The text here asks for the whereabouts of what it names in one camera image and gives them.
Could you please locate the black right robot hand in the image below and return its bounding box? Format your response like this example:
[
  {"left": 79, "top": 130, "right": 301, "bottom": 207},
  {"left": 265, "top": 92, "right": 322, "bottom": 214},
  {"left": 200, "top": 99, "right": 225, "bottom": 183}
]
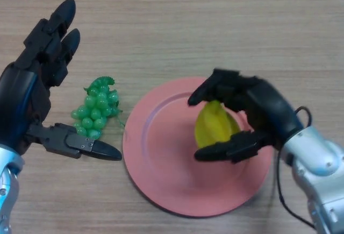
[{"left": 187, "top": 68, "right": 306, "bottom": 164}]

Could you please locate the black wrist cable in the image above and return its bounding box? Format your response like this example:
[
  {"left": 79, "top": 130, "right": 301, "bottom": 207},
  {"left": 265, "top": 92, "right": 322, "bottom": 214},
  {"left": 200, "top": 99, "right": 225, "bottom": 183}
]
[{"left": 273, "top": 105, "right": 317, "bottom": 230}]

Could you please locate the yellow starfruit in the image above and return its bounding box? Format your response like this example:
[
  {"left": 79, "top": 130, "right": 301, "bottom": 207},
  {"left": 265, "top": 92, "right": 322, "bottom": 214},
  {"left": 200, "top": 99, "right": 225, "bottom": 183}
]
[{"left": 195, "top": 100, "right": 242, "bottom": 148}]

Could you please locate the pink round plate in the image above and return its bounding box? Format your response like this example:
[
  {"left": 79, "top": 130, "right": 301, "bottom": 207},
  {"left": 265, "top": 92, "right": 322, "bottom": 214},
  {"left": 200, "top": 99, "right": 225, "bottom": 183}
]
[{"left": 122, "top": 76, "right": 274, "bottom": 218}]

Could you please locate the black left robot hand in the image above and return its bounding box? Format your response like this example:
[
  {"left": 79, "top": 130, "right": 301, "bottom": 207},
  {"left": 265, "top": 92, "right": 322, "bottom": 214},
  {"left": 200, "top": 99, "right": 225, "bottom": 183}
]
[{"left": 0, "top": 0, "right": 123, "bottom": 161}]

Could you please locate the green plastic grape bunch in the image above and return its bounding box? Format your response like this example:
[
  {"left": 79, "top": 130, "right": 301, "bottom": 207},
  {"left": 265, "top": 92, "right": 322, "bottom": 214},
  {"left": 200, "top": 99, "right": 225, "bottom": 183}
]
[{"left": 70, "top": 75, "right": 127, "bottom": 140}]

